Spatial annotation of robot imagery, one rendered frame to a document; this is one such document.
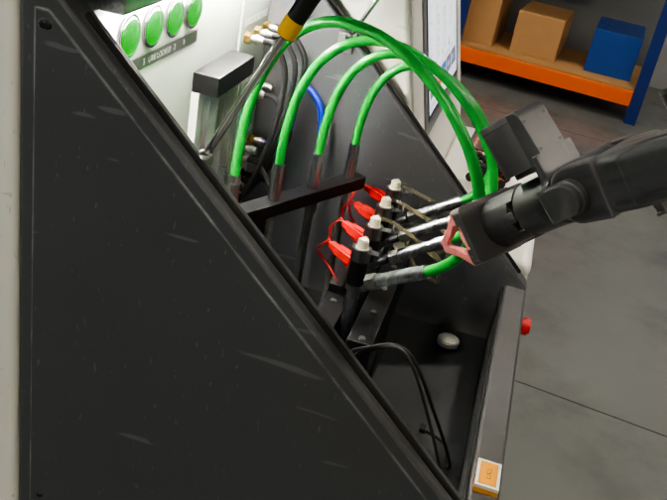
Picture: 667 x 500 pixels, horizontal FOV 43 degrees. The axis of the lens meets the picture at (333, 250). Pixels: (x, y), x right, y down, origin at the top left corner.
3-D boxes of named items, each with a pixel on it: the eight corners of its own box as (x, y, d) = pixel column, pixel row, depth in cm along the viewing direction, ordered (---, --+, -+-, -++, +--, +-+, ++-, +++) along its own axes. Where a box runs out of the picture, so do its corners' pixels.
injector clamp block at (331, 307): (352, 428, 129) (372, 344, 122) (290, 408, 130) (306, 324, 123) (396, 318, 158) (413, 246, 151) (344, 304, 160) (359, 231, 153)
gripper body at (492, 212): (447, 213, 94) (486, 194, 88) (512, 186, 99) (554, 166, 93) (470, 267, 94) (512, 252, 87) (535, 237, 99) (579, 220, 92)
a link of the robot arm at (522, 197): (567, 228, 84) (602, 205, 86) (533, 167, 84) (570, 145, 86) (522, 245, 90) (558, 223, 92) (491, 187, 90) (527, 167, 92)
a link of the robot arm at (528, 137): (586, 213, 78) (645, 176, 81) (525, 101, 78) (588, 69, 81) (509, 241, 88) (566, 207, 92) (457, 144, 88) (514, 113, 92)
